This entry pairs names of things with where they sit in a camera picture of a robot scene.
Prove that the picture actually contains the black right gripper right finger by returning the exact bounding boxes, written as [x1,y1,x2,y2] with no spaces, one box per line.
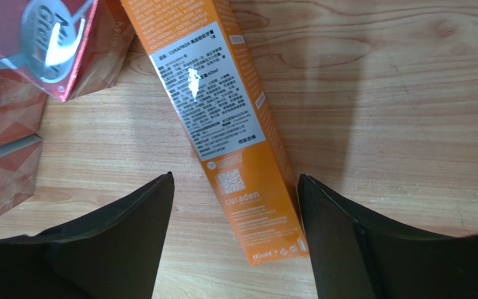
[298,174,478,298]

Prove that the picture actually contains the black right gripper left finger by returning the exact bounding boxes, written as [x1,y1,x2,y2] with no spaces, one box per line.
[0,173,175,298]

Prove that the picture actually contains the orange toothpaste box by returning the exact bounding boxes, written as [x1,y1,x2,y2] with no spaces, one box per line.
[123,1,309,265]

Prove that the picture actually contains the red toothpaste box front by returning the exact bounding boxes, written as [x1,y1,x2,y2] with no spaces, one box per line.
[0,135,43,216]

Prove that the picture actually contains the red toothpaste box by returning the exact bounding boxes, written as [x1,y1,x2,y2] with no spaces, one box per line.
[0,135,43,216]
[0,69,48,146]
[0,1,135,102]

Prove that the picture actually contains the red toothpaste box middle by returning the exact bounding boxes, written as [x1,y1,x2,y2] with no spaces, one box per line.
[0,69,48,146]

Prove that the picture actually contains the red toothpaste box back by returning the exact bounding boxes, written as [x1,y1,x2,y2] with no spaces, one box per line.
[0,1,135,102]

